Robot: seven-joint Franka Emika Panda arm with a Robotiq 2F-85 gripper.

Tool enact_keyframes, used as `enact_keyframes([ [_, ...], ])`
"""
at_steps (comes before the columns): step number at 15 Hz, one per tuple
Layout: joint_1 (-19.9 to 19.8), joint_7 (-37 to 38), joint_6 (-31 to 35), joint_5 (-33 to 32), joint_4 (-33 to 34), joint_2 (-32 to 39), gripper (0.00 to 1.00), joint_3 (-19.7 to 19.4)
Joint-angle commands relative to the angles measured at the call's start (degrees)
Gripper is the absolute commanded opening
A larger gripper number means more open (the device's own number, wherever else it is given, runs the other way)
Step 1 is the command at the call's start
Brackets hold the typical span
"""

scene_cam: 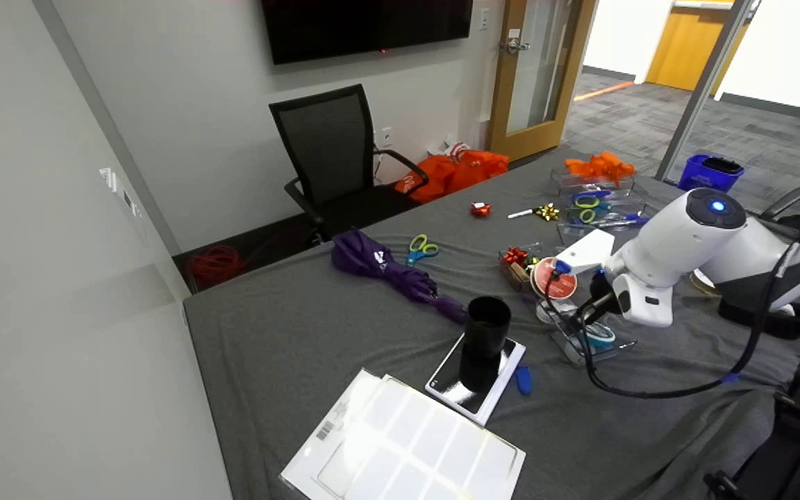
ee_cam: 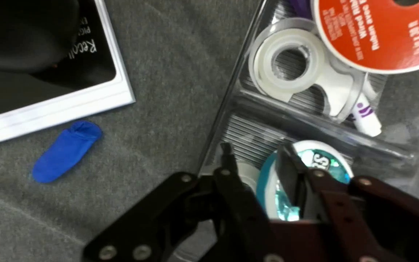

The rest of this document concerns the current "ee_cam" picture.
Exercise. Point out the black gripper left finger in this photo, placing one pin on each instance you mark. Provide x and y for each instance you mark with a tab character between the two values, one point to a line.
170	218

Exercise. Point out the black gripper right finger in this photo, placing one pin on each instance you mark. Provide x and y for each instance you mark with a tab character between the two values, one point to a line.
378	223

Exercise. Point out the teal Ice Breakers mint tin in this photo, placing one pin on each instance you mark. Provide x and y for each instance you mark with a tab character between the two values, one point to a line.
330	162

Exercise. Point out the clear plastic tape tray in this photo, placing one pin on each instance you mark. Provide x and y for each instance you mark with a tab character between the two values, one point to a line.
399	135

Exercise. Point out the grey tablecloth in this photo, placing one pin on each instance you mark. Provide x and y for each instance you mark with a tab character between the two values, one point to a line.
146	154

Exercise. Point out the small white tape roll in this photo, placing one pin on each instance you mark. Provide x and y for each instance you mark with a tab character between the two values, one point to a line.
247	176

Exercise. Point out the white tube with purple print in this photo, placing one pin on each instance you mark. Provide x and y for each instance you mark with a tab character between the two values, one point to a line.
367	114

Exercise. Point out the blue rubber cap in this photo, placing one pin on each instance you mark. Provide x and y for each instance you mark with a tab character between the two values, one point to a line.
66	151

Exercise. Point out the black box with white border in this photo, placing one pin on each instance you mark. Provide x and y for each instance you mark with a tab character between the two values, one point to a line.
50	103

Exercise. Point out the clear tape dispenser roll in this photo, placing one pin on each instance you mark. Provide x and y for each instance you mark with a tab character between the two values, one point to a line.
268	63

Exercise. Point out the red ribbon spool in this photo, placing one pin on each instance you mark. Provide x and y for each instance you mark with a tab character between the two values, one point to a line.
378	33

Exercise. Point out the purple ribbon roll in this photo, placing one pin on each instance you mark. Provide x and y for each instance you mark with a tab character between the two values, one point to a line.
298	6

